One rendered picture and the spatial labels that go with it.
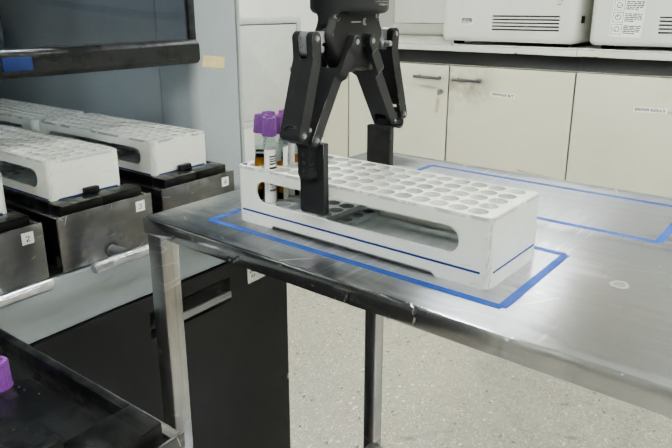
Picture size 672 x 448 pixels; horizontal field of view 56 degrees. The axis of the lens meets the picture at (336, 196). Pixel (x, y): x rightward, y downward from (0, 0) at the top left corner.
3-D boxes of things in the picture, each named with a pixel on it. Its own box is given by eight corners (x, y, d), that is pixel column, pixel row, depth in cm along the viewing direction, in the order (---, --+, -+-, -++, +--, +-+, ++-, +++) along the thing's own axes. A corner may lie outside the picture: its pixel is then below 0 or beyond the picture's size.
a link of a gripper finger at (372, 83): (335, 39, 63) (342, 30, 63) (369, 126, 70) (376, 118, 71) (367, 40, 60) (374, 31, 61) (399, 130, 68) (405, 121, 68)
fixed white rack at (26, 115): (-45, 135, 125) (-51, 103, 123) (6, 127, 132) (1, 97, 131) (36, 155, 108) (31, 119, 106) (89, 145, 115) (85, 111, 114)
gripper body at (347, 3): (353, -34, 54) (353, 76, 57) (408, -30, 60) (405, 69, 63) (289, -31, 59) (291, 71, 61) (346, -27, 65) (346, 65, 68)
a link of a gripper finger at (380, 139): (367, 124, 69) (371, 123, 69) (366, 187, 71) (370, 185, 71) (390, 127, 67) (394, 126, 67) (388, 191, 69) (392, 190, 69)
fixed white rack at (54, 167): (-56, 175, 95) (-64, 134, 93) (10, 162, 103) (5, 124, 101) (53, 212, 78) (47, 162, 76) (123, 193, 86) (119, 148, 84)
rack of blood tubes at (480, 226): (238, 219, 70) (235, 164, 68) (299, 198, 78) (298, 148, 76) (487, 291, 52) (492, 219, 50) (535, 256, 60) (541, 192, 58)
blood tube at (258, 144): (265, 217, 69) (268, 115, 66) (250, 217, 69) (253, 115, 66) (265, 213, 71) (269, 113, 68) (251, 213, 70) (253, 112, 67)
